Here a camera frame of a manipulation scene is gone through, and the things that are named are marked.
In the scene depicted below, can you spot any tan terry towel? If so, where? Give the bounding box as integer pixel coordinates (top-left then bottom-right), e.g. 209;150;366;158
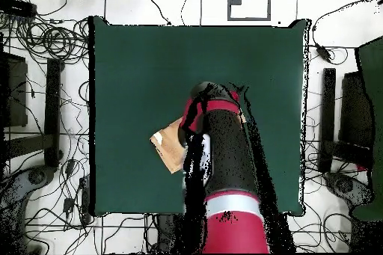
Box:
149;112;248;175

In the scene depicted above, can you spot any dark green table cloth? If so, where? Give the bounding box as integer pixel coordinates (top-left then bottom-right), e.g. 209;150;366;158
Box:
88;15;310;217

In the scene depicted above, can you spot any black stand beam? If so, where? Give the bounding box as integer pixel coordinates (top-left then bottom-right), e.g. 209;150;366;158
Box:
317;67;337;173
43;58;64;168

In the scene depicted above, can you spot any office chair base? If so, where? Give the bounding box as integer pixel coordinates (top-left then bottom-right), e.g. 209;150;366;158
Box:
324;170;375;208
0;165;58;209

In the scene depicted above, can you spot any black cross beam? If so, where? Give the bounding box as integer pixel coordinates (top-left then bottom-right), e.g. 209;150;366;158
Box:
4;133;55;160

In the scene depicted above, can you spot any black power adapter box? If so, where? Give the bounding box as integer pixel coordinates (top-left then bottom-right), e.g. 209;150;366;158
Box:
0;0;37;19

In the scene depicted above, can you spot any black cable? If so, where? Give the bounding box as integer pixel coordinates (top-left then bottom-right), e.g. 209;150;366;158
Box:
180;0;200;26
139;0;172;26

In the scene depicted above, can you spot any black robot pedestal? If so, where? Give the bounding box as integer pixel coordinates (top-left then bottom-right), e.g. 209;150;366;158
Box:
155;212;186;255

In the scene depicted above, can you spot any black adapter with cable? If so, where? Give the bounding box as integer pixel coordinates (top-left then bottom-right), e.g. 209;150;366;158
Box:
313;42;350;67

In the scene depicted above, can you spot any coil of black cables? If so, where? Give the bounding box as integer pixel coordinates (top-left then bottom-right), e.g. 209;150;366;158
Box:
13;17;91;62

